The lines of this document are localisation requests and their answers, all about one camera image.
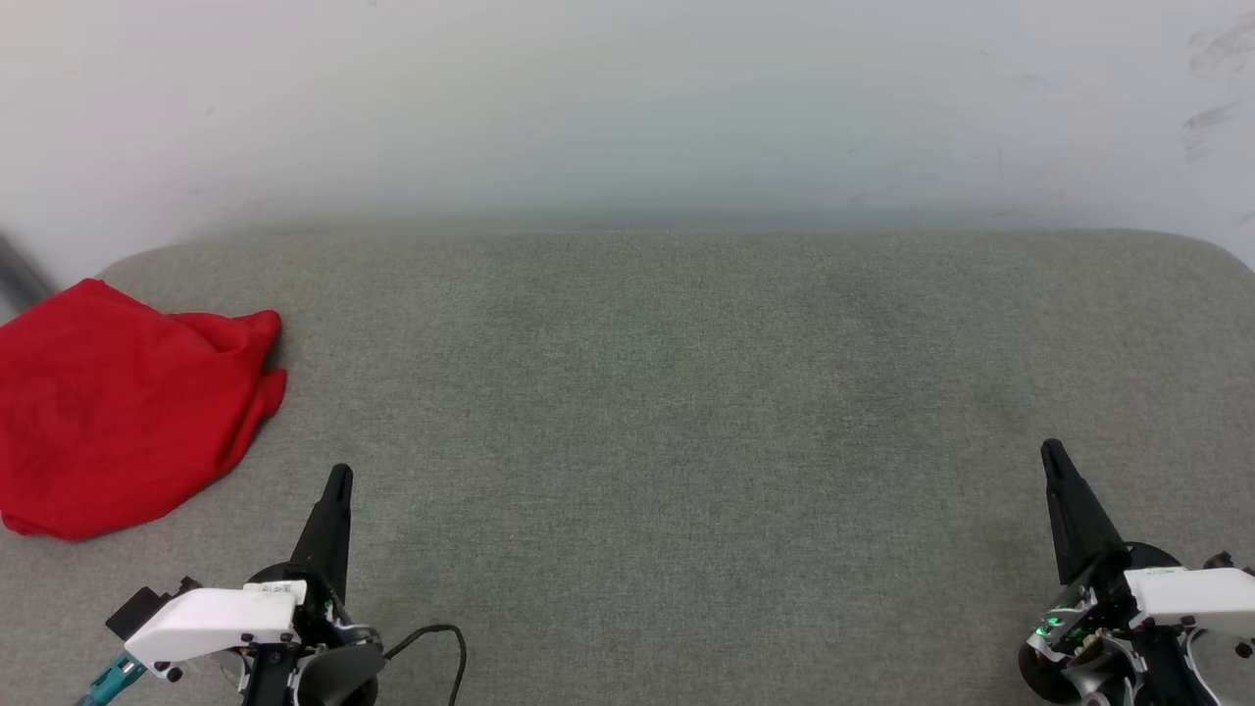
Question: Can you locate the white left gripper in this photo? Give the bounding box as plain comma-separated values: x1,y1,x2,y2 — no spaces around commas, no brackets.
124,464,386,680

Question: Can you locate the red basketball jersey number 23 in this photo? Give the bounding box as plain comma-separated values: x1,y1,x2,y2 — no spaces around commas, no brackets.
0,278,288,542

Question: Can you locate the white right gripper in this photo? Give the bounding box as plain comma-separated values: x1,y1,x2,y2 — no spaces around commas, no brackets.
1026,438,1255,650

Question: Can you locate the teal plug left camera cable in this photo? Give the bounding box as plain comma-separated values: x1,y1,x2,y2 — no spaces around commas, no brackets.
76,651,148,706

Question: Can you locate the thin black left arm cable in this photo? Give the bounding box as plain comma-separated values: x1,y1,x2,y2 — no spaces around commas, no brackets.
382,624,468,706

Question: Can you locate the grey fabric sofa cushion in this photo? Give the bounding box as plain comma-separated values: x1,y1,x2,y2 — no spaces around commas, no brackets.
0,227,1255,706

